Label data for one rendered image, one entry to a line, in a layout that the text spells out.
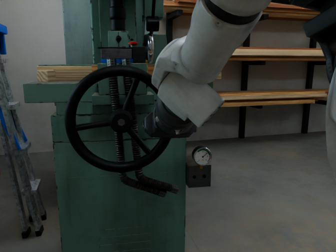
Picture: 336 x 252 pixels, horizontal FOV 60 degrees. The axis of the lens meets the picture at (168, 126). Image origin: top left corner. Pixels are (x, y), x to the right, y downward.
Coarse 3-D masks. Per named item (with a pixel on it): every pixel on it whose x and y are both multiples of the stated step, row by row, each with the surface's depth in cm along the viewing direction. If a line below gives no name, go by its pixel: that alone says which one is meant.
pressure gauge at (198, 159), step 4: (196, 148) 96; (200, 148) 95; (204, 148) 95; (192, 152) 97; (196, 152) 95; (200, 152) 95; (204, 152) 95; (208, 152) 96; (192, 156) 96; (196, 156) 95; (200, 156) 96; (204, 156) 96; (208, 156) 96; (196, 160) 96; (200, 160) 96; (204, 160) 96; (208, 160) 96; (200, 164) 96; (204, 164) 96; (200, 168) 99
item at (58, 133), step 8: (56, 120) 92; (80, 120) 93; (88, 120) 93; (96, 120) 94; (56, 128) 92; (64, 128) 93; (96, 128) 94; (104, 128) 95; (56, 136) 93; (64, 136) 93; (80, 136) 94; (88, 136) 94; (96, 136) 95; (104, 136) 95; (112, 136) 96; (128, 136) 97; (144, 136) 98
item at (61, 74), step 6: (60, 72) 104; (66, 72) 104; (72, 72) 104; (78, 72) 105; (84, 72) 105; (90, 72) 105; (60, 78) 104; (66, 78) 104; (72, 78) 105; (78, 78) 105; (216, 78) 113
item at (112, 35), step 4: (108, 32) 100; (112, 32) 100; (116, 32) 100; (120, 32) 100; (124, 32) 101; (108, 36) 100; (112, 36) 100; (124, 36) 101; (128, 36) 103; (108, 40) 100; (112, 40) 101; (124, 40) 101; (108, 44) 101; (112, 44) 101; (116, 44) 101; (120, 44) 101; (124, 44) 101; (128, 44) 102
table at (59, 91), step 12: (24, 84) 88; (36, 84) 89; (48, 84) 89; (60, 84) 90; (72, 84) 90; (96, 84) 92; (24, 96) 89; (36, 96) 89; (48, 96) 90; (60, 96) 91; (84, 96) 92; (96, 96) 83; (108, 96) 84; (120, 96) 84; (144, 96) 85; (156, 96) 95
